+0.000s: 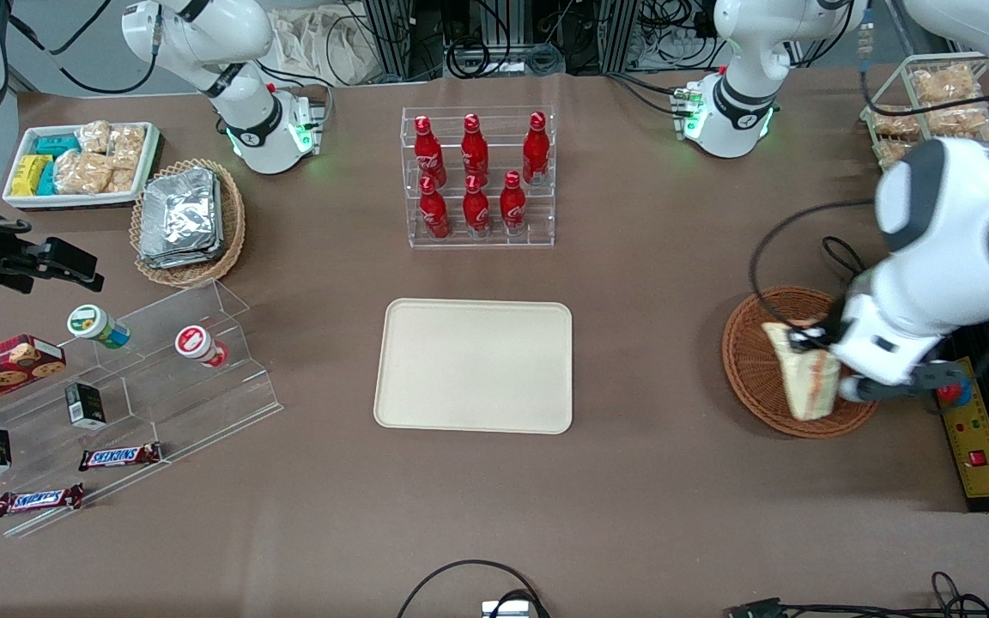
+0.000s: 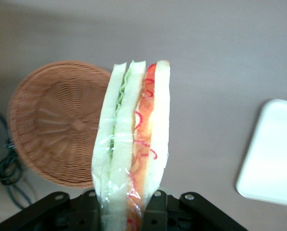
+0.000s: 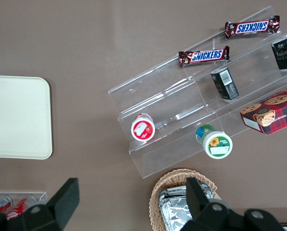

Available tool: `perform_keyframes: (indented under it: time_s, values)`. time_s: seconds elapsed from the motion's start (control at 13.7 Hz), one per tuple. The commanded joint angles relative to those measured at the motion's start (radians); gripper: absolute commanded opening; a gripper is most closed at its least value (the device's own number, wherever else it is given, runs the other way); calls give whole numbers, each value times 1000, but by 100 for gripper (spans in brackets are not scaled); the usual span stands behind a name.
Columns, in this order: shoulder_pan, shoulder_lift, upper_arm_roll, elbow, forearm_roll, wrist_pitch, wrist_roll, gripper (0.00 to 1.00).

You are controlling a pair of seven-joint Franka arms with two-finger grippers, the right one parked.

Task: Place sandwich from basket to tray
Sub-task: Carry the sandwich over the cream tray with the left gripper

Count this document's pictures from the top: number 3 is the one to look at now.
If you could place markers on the green lid yogurt cup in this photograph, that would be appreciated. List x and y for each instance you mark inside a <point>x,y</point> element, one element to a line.
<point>217,145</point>

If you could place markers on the small dark green box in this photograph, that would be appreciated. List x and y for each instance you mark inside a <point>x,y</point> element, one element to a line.
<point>226,84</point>
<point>285,54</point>

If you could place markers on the red lid yogurt cup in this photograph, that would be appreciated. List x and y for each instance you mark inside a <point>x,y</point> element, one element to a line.
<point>142,130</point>

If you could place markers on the brown Snickers bar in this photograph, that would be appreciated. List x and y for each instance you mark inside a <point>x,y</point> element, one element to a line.
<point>251,27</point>
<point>206,55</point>

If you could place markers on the beige plastic tray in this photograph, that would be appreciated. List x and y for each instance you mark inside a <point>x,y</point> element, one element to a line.
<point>18,118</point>

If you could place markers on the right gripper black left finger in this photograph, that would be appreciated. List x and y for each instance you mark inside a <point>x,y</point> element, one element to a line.
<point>61,204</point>

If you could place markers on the light oval wicker basket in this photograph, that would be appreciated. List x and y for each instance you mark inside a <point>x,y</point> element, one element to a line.
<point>158,190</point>

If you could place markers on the clear acrylic stepped shelf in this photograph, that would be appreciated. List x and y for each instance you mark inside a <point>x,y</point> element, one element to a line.
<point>172,96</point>

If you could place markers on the foil packets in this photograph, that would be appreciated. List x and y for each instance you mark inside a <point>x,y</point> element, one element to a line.
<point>172,211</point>

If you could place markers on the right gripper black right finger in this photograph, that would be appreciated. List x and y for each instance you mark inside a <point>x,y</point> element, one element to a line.
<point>201,209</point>

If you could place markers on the clear box red items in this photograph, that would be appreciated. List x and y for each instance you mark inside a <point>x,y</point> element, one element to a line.
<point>41,196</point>

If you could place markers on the red tartan cookie box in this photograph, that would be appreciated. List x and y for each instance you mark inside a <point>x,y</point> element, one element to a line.
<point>276,113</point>

